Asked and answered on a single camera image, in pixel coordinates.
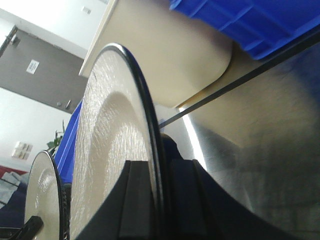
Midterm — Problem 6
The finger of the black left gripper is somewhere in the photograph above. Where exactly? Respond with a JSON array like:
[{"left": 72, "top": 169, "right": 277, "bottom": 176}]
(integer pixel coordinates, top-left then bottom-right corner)
[{"left": 14, "top": 215, "right": 44, "bottom": 240}]

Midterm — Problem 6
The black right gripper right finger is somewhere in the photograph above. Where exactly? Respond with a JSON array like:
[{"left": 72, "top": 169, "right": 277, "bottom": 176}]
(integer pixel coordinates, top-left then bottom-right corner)
[{"left": 168, "top": 159, "right": 295, "bottom": 240}]

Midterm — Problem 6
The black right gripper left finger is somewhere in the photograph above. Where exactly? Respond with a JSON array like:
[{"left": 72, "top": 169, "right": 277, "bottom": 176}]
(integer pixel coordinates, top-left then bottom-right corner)
[{"left": 76, "top": 160, "right": 153, "bottom": 240}]

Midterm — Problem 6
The silver plate black rim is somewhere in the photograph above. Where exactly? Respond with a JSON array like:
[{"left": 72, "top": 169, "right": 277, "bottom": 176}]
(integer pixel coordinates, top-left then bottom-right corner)
[
  {"left": 70, "top": 43, "right": 168, "bottom": 240},
  {"left": 24, "top": 150, "right": 69, "bottom": 240}
]

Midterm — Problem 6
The lower blue plastic crate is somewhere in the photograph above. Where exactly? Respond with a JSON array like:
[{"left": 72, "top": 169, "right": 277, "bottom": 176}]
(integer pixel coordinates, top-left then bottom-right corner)
[{"left": 54, "top": 100, "right": 83, "bottom": 184}]

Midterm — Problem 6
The green potted plant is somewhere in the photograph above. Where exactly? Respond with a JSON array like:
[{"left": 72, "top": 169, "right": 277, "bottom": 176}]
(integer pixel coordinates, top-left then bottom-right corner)
[{"left": 46, "top": 120, "right": 66, "bottom": 157}]

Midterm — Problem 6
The cream plastic storage bin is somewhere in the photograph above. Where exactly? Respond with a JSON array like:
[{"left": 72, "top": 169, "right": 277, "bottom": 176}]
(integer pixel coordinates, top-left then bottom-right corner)
[{"left": 79, "top": 0, "right": 233, "bottom": 108}]

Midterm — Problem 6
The large blue plastic crate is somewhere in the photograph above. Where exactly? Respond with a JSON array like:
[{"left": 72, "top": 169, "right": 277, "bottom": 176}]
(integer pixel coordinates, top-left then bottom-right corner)
[{"left": 169, "top": 0, "right": 320, "bottom": 60}]

